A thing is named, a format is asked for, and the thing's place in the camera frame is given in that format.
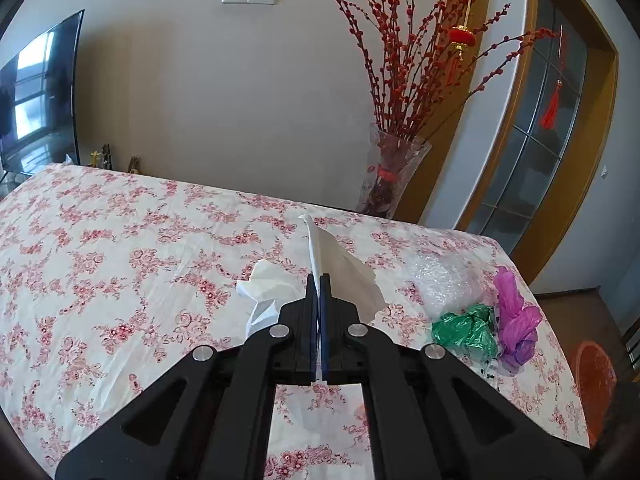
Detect glass vase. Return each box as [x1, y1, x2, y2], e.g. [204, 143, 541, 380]
[356, 122, 432, 219]

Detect white tissue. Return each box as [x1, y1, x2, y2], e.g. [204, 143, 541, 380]
[236, 259, 307, 343]

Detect white paper napkin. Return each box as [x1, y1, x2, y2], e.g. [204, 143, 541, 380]
[298, 214, 387, 327]

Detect red tasselled hanging ornament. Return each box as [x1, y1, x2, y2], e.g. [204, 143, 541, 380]
[540, 25, 567, 131]

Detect small golden ornament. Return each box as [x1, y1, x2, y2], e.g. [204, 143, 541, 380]
[90, 142, 114, 169]

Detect red berry branches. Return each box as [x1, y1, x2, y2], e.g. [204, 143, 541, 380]
[306, 0, 562, 145]

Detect black television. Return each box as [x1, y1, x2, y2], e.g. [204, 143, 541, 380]
[0, 9, 85, 184]

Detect clear bubble wrap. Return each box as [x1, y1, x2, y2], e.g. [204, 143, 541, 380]
[404, 254, 482, 317]

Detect wooden door frame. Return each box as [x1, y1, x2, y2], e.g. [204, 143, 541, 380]
[457, 0, 621, 286]

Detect floral tablecloth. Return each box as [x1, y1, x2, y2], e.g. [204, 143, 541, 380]
[0, 162, 591, 480]

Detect wooden wall trim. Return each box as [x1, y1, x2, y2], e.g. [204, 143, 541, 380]
[420, 0, 539, 233]

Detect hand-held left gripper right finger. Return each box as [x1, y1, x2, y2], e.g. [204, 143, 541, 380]
[320, 274, 598, 480]

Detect purple plastic bag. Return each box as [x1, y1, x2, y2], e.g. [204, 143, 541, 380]
[492, 266, 542, 367]

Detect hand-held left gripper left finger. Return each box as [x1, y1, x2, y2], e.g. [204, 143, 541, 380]
[55, 274, 321, 480]

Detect frosted glass door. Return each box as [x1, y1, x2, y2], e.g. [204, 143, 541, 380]
[467, 0, 589, 256]

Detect emerald green plastic bag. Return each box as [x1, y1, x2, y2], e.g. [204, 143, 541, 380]
[431, 304, 498, 361]

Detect small red lantern ornament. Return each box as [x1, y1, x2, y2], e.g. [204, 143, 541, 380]
[447, 0, 476, 77]

